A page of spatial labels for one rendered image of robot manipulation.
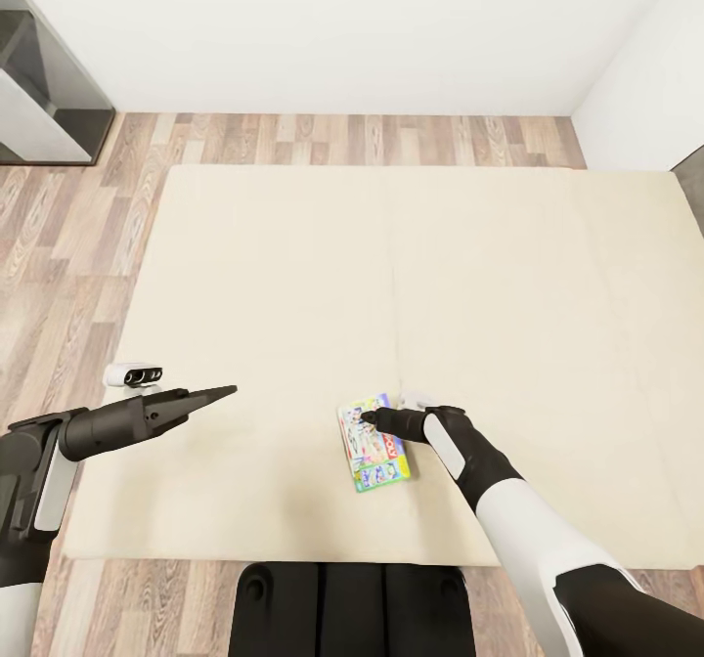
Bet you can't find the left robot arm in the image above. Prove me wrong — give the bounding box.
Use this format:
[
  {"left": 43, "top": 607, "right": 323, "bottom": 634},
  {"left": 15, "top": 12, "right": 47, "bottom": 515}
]
[{"left": 0, "top": 363, "right": 238, "bottom": 657}]

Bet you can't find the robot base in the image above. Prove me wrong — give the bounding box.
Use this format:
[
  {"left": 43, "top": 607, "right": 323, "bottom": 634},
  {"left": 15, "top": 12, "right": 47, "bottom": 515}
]
[{"left": 228, "top": 560, "right": 476, "bottom": 657}]

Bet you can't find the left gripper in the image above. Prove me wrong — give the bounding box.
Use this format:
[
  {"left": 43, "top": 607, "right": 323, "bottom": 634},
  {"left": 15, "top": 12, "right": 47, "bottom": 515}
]
[{"left": 92, "top": 385, "right": 238, "bottom": 452}]

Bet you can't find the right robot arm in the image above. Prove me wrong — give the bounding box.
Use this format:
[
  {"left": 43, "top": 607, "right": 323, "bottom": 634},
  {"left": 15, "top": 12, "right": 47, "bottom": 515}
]
[{"left": 361, "top": 388, "right": 704, "bottom": 657}]

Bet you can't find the board game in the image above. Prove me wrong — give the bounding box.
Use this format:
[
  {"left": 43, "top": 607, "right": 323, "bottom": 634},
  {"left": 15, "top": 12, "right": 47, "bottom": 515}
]
[{"left": 337, "top": 393, "right": 412, "bottom": 494}]

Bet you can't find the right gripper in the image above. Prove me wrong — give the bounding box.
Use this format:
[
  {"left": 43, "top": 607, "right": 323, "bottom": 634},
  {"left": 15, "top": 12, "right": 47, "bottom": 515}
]
[{"left": 361, "top": 407, "right": 416, "bottom": 441}]

